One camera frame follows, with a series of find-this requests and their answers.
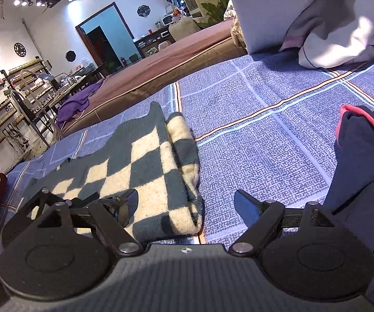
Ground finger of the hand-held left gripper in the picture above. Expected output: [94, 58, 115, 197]
[0, 187, 56, 244]

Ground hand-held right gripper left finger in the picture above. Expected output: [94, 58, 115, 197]
[35, 188, 144, 257]

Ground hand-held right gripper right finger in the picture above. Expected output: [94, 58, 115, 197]
[228, 189, 336, 256]

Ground checkered knit sweater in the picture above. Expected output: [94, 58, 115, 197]
[21, 101, 206, 244]

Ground white and grey clothes pile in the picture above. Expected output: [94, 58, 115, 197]
[278, 0, 374, 82]

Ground blue patterned bed sheet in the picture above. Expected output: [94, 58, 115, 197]
[0, 50, 374, 258]

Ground purple cloth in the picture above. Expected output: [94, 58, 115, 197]
[57, 80, 106, 130]

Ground navy garment with pink trim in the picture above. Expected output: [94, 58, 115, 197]
[323, 105, 374, 312]

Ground cluttered display table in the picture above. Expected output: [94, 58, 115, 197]
[43, 68, 107, 105]

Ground brown mattress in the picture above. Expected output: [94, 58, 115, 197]
[57, 19, 249, 137]

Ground dark wooden cabinet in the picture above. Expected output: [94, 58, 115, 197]
[133, 28, 177, 60]

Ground blue door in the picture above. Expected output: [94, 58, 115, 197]
[75, 3, 136, 69]

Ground floral bedding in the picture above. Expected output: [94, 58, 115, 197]
[223, 0, 246, 50]

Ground beige cushion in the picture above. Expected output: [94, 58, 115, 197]
[169, 16, 203, 42]

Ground green potted plant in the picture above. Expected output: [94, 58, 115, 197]
[201, 0, 232, 29]

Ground wall display shelves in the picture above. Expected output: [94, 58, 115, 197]
[0, 42, 53, 155]

